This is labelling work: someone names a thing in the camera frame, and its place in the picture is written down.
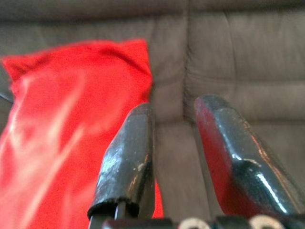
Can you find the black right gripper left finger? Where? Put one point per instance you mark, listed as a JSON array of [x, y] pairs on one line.
[[126, 162]]

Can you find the red pillow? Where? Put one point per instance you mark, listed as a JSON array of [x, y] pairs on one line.
[[59, 119]]

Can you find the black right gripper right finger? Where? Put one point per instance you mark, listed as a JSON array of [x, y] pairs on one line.
[[243, 171]]

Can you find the dark grey fabric sofa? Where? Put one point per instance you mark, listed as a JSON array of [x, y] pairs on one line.
[[238, 59]]

